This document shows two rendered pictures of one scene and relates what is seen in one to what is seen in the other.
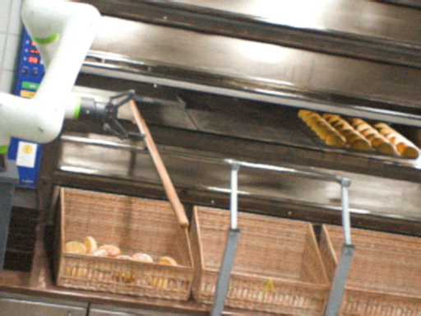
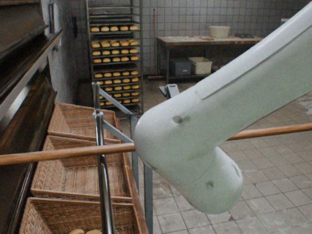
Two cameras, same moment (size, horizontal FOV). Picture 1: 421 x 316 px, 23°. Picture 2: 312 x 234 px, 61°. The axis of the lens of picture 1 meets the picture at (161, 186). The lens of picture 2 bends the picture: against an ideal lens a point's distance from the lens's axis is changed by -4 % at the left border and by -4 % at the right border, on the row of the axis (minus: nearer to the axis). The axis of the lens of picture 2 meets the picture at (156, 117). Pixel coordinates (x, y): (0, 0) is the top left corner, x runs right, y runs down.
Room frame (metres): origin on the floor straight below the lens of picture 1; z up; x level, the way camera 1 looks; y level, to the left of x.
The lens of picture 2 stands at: (3.90, 0.85, 1.64)
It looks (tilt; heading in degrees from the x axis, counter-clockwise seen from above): 23 degrees down; 267
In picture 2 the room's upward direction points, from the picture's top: straight up
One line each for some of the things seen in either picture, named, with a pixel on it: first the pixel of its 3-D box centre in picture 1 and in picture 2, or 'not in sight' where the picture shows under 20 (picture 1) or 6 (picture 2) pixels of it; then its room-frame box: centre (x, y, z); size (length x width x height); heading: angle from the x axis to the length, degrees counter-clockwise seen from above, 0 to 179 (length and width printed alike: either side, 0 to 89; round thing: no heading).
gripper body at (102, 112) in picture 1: (105, 112); not in sight; (3.82, 0.26, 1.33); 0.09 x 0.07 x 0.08; 100
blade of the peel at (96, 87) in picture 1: (126, 89); not in sight; (5.04, 0.27, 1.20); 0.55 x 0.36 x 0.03; 100
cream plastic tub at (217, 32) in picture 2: not in sight; (219, 32); (2.36, -4.89, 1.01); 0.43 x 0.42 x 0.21; 10
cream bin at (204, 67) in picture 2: not in sight; (199, 65); (2.77, -4.73, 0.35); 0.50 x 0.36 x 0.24; 102
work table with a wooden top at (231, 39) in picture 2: not in sight; (212, 60); (2.49, -4.78, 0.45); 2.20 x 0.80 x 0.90; 10
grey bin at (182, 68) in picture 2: not in sight; (179, 66); (3.18, -4.66, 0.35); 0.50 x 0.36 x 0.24; 100
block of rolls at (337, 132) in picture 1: (357, 132); not in sight; (5.04, -0.90, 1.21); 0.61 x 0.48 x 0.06; 10
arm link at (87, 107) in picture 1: (86, 109); not in sight; (3.81, 0.34, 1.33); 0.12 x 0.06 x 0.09; 10
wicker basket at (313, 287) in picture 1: (256, 260); (86, 174); (4.24, -0.46, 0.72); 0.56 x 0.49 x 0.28; 99
